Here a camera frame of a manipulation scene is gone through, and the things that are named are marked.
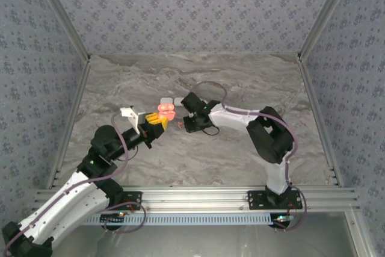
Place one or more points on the pink earbud charging case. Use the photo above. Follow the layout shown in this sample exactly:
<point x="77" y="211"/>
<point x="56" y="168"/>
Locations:
<point x="167" y="115"/>

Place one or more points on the white earbud charging case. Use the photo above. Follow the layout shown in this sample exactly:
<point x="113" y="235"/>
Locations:
<point x="165" y="100"/>
<point x="178" y="101"/>

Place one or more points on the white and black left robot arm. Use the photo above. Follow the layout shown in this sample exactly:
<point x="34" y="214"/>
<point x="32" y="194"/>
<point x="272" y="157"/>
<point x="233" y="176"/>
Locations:
<point x="60" y="209"/>

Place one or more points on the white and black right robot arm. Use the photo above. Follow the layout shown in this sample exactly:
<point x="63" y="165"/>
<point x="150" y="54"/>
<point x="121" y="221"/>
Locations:
<point x="228" y="120"/>

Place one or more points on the grey metal panel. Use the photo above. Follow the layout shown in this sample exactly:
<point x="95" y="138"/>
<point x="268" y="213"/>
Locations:
<point x="195" y="242"/>

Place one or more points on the aluminium table side rail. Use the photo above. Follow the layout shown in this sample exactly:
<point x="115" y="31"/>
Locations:
<point x="314" y="103"/>
<point x="71" y="118"/>

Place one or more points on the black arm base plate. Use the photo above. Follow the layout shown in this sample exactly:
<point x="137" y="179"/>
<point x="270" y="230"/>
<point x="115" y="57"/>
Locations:
<point x="255" y="200"/>
<point x="135" y="198"/>

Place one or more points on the wide aluminium mounting rail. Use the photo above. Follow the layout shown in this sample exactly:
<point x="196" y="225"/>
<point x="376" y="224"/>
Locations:
<point x="195" y="198"/>

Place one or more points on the black controller board bracket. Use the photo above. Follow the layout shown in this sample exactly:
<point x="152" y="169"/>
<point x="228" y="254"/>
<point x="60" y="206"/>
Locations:
<point x="281" y="222"/>
<point x="109" y="219"/>

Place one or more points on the short aluminium frame post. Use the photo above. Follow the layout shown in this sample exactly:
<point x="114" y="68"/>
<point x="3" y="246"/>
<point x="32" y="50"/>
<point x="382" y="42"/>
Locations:
<point x="359" y="236"/>

